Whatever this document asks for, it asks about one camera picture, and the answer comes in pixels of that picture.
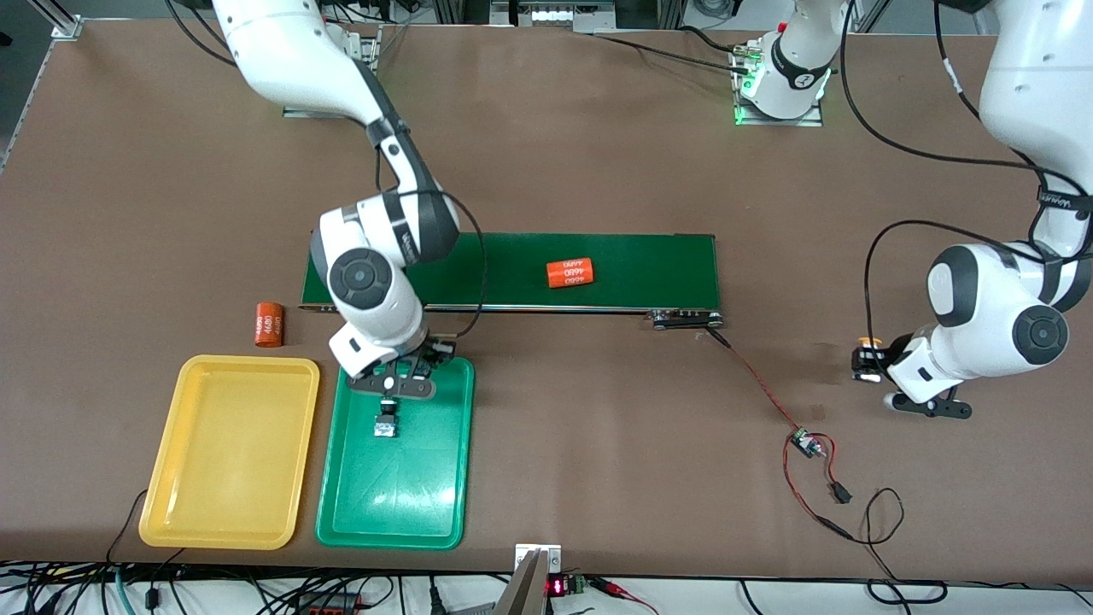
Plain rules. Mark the red power strip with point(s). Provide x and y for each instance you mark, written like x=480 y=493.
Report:
x=329 y=605

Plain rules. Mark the orange cylinder white print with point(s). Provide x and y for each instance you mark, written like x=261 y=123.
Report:
x=270 y=325
x=569 y=272

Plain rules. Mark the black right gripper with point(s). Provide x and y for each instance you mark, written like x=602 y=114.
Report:
x=429 y=352

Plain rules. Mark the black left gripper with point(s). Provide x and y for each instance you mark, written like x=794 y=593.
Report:
x=894 y=351

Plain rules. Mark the red clip lead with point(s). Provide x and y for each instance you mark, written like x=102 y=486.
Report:
x=610 y=586

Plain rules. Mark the grey camera stand bracket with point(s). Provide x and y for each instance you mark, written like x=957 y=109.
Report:
x=529 y=589

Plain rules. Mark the metal rack with light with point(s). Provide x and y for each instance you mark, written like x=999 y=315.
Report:
x=555 y=15

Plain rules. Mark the yellow plastic tray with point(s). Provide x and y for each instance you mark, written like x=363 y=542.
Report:
x=222 y=461

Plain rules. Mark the green plastic tray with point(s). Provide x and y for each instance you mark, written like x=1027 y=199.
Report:
x=401 y=495

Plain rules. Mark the green conveyor belt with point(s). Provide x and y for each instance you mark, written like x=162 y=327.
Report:
x=640 y=269

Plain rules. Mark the red digit display module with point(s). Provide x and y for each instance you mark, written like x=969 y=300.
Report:
x=557 y=587

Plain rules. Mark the aluminium frame profile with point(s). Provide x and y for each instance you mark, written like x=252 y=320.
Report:
x=67 y=21

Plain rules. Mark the yellow cap push button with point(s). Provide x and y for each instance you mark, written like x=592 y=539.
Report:
x=868 y=342

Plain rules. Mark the small controller circuit board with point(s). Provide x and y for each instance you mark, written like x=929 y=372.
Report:
x=805 y=444

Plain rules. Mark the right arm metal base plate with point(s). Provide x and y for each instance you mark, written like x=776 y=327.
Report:
x=371 y=51

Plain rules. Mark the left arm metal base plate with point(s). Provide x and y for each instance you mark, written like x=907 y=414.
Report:
x=779 y=121

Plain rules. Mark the green cap push button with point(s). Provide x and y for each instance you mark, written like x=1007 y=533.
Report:
x=425 y=369
x=387 y=424

